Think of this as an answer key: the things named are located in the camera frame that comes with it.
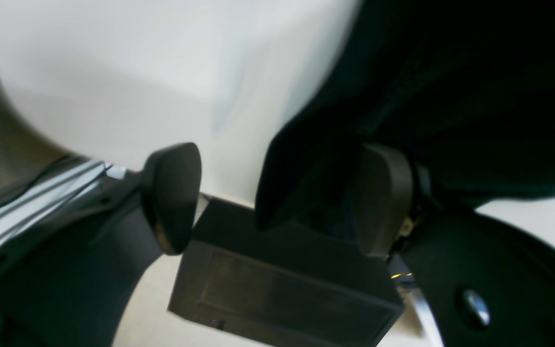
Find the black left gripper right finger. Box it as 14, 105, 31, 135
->
352, 143, 414, 258

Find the black t-shirt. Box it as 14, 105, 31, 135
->
255, 0, 555, 228

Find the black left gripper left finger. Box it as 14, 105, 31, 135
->
142, 143, 202, 255

